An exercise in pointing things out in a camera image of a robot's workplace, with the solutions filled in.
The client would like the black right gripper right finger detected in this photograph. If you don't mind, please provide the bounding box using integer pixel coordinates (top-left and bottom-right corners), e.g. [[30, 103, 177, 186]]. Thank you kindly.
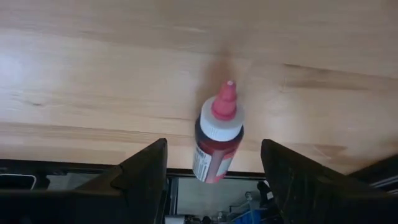
[[260, 139, 398, 224]]

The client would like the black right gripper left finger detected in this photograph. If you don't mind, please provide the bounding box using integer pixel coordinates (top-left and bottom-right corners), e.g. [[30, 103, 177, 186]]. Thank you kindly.
[[0, 138, 169, 224]]

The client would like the large red food coloring bottle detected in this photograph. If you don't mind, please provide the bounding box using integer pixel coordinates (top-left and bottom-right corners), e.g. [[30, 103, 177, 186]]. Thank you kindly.
[[192, 80, 246, 184]]

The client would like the blue plastic object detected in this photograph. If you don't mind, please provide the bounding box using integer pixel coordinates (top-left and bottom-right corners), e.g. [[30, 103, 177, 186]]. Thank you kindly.
[[231, 207, 265, 224]]

